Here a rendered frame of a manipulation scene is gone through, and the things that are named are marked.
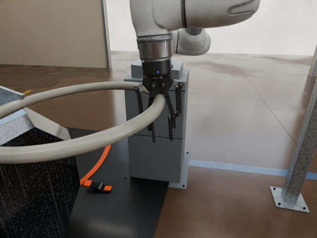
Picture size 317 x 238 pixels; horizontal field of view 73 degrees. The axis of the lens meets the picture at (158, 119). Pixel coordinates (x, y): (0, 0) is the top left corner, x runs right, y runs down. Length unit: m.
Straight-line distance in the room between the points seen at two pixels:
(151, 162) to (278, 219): 0.90
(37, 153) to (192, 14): 0.41
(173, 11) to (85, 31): 5.66
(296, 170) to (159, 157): 0.90
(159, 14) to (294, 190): 1.49
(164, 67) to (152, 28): 0.10
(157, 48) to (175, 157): 1.15
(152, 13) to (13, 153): 0.38
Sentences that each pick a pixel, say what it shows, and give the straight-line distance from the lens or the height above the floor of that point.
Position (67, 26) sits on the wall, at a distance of 6.37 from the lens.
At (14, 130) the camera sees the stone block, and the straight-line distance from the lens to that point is 0.99.
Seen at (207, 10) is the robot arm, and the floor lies 1.16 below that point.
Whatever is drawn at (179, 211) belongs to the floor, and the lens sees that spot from 1.54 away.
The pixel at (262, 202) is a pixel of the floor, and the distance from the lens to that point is 1.75.
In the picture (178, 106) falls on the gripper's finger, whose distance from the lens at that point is 0.60.
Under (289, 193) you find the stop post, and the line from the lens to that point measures 1.76.
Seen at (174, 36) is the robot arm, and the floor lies 1.05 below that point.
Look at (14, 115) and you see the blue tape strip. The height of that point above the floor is 0.79.
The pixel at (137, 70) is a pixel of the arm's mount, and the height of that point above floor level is 0.84.
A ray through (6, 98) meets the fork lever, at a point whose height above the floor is 0.91.
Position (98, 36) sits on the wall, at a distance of 5.99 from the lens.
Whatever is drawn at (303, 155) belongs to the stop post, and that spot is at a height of 0.39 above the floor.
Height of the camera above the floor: 1.14
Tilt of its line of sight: 24 degrees down
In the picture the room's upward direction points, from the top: straight up
